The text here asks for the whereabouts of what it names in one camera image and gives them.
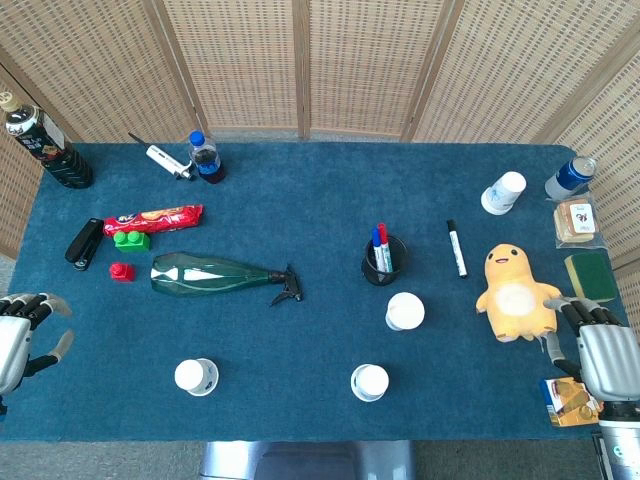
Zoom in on inverted floral paper cup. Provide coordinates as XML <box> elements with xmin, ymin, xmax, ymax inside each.
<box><xmin>349</xmin><ymin>363</ymin><xmax>391</xmax><ymax>403</ymax></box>

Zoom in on yellow plush toy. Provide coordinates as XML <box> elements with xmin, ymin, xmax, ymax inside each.
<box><xmin>474</xmin><ymin>243</ymin><xmax>563</xmax><ymax>343</ymax></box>

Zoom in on black mesh pen holder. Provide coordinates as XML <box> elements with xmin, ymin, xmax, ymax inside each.
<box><xmin>360</xmin><ymin>234</ymin><xmax>409</xmax><ymax>287</ymax></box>

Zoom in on green toy brick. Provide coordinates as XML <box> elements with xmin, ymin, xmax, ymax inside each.
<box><xmin>113</xmin><ymin>230</ymin><xmax>152</xmax><ymax>253</ymax></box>

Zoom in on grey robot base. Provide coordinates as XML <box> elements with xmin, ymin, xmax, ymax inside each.
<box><xmin>199</xmin><ymin>439</ymin><xmax>416</xmax><ymax>480</ymax></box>

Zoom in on packaged sandwich biscuits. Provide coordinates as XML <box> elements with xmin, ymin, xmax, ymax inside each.
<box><xmin>552</xmin><ymin>197</ymin><xmax>604</xmax><ymax>250</ymax></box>

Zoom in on woven wooden folding screen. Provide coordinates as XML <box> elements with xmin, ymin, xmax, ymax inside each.
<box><xmin>0</xmin><ymin>0</ymin><xmax>640</xmax><ymax>271</ymax></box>

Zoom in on blue cap marker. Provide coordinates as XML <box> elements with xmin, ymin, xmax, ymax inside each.
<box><xmin>370</xmin><ymin>227</ymin><xmax>389</xmax><ymax>274</ymax></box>

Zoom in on red cap marker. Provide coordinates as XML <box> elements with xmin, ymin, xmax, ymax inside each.
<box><xmin>377</xmin><ymin>222</ymin><xmax>396</xmax><ymax>274</ymax></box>

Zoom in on blue table cloth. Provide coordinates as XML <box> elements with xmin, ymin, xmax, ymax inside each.
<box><xmin>0</xmin><ymin>142</ymin><xmax>634</xmax><ymax>444</ymax></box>

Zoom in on blue label drink bottle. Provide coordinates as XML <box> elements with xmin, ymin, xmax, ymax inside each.
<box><xmin>544</xmin><ymin>155</ymin><xmax>599</xmax><ymax>201</ymax></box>

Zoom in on yellow blue carton box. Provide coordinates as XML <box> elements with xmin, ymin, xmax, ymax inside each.
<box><xmin>538</xmin><ymin>374</ymin><xmax>606</xmax><ymax>429</ymax></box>

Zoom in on white paper cup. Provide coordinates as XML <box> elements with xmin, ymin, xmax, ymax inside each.
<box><xmin>384</xmin><ymin>291</ymin><xmax>426</xmax><ymax>332</ymax></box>

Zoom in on white pen-shaped tool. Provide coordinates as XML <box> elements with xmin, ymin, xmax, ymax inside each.
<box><xmin>127</xmin><ymin>131</ymin><xmax>195</xmax><ymax>182</ymax></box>

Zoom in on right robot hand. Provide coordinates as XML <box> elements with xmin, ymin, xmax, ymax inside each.
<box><xmin>543</xmin><ymin>295</ymin><xmax>640</xmax><ymax>404</ymax></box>

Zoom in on inverted paper cup with fern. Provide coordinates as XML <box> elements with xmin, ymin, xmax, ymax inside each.
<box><xmin>173</xmin><ymin>357</ymin><xmax>220</xmax><ymax>397</ymax></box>

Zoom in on dark tea bottle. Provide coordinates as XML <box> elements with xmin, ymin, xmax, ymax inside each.
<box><xmin>0</xmin><ymin>91</ymin><xmax>95</xmax><ymax>190</ymax></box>

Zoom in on green spray bottle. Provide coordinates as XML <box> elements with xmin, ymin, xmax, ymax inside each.
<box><xmin>149</xmin><ymin>251</ymin><xmax>305</xmax><ymax>307</ymax></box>

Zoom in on red cracker package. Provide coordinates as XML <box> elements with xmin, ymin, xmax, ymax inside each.
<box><xmin>102</xmin><ymin>203</ymin><xmax>205</xmax><ymax>238</ymax></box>

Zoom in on green yellow sponge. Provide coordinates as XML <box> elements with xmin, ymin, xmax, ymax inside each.
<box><xmin>564</xmin><ymin>251</ymin><xmax>620</xmax><ymax>304</ymax></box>

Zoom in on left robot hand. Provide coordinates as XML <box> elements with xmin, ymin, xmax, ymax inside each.
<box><xmin>0</xmin><ymin>292</ymin><xmax>75</xmax><ymax>396</ymax></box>

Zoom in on stacked floral paper cups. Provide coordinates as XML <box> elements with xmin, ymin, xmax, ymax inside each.
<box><xmin>480</xmin><ymin>170</ymin><xmax>528</xmax><ymax>217</ymax></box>

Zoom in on black cap marker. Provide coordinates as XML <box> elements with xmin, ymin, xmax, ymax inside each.
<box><xmin>446</xmin><ymin>218</ymin><xmax>469</xmax><ymax>279</ymax></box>

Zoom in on cola bottle blue cap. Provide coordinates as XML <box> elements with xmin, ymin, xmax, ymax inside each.
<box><xmin>187</xmin><ymin>130</ymin><xmax>226</xmax><ymax>185</ymax></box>

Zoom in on black stapler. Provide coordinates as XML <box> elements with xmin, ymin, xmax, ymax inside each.
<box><xmin>64</xmin><ymin>217</ymin><xmax>105</xmax><ymax>272</ymax></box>

